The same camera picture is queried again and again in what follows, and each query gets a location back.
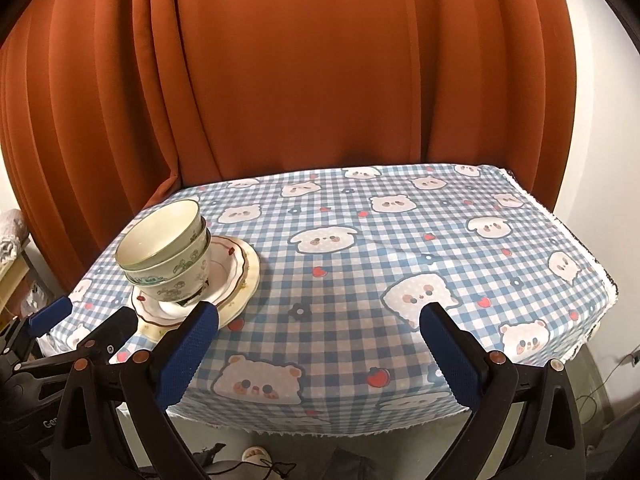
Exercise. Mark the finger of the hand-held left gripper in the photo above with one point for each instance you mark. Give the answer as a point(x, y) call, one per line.
point(50, 316)
point(115, 327)

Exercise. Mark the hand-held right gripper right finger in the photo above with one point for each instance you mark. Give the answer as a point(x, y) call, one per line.
point(452, 355)

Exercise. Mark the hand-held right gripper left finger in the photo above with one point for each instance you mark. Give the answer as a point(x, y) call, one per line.
point(187, 355)

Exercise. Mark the white floral ceramic bowl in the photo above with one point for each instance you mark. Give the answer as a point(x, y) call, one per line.
point(192, 257)
point(187, 285)
point(155, 235)

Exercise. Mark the round yellow floral plate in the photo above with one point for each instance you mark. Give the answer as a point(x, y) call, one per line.
point(250, 290)

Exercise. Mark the white plate with red flower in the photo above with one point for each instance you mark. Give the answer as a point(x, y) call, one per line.
point(225, 265)

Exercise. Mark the blue checkered bear tablecloth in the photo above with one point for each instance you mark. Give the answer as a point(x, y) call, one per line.
point(375, 285)

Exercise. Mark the beige slipper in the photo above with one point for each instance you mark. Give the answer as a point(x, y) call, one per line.
point(257, 456)

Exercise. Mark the orange curtain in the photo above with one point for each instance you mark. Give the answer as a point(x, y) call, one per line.
point(300, 70)

